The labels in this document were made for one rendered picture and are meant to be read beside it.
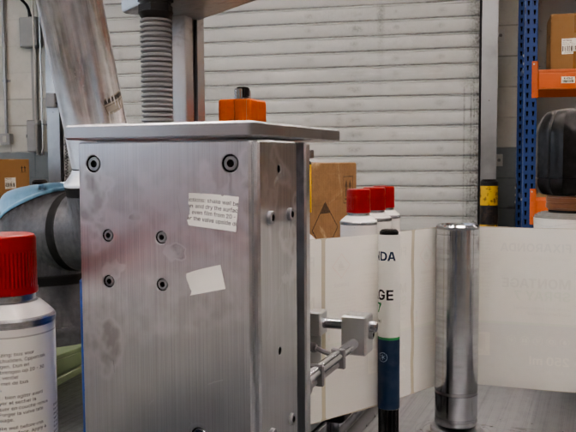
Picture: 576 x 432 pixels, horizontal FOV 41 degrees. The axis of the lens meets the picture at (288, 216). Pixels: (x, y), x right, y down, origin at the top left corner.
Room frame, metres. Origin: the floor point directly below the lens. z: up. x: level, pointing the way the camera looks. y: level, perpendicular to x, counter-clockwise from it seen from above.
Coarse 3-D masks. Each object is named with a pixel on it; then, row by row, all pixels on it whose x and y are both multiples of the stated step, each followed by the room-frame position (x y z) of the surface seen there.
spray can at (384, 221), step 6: (372, 192) 1.11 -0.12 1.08; (378, 192) 1.11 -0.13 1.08; (384, 192) 1.12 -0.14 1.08; (372, 198) 1.11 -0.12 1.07; (378, 198) 1.11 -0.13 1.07; (384, 198) 1.12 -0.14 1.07; (372, 204) 1.11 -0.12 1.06; (378, 204) 1.11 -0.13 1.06; (384, 204) 1.12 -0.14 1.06; (372, 210) 1.11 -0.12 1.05; (378, 210) 1.11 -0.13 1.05; (384, 210) 1.12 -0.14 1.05; (372, 216) 1.11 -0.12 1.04; (378, 216) 1.11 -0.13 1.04; (384, 216) 1.11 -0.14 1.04; (378, 222) 1.10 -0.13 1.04; (384, 222) 1.11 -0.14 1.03; (390, 222) 1.12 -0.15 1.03; (378, 228) 1.10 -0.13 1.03; (384, 228) 1.11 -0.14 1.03; (390, 228) 1.12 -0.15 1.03
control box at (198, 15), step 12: (132, 0) 0.83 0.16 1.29; (180, 0) 0.78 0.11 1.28; (192, 0) 0.79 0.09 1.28; (204, 0) 0.79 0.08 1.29; (216, 0) 0.79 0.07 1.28; (228, 0) 0.79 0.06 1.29; (240, 0) 0.79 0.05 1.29; (252, 0) 0.79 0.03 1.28; (132, 12) 0.85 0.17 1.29; (180, 12) 0.85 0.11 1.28; (192, 12) 0.85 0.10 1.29; (204, 12) 0.85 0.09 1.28; (216, 12) 0.85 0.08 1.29
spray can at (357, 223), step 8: (352, 192) 1.05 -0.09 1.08; (360, 192) 1.05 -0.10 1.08; (368, 192) 1.06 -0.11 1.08; (352, 200) 1.05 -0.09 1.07; (360, 200) 1.05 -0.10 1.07; (368, 200) 1.06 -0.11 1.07; (352, 208) 1.05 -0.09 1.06; (360, 208) 1.05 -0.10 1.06; (368, 208) 1.06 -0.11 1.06; (352, 216) 1.05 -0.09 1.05; (360, 216) 1.05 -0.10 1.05; (368, 216) 1.05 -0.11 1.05; (344, 224) 1.05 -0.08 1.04; (352, 224) 1.04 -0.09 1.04; (360, 224) 1.04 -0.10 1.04; (368, 224) 1.04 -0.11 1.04; (376, 224) 1.06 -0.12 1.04; (344, 232) 1.05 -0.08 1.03; (352, 232) 1.04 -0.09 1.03; (360, 232) 1.04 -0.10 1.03; (368, 232) 1.04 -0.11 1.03; (376, 232) 1.06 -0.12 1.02
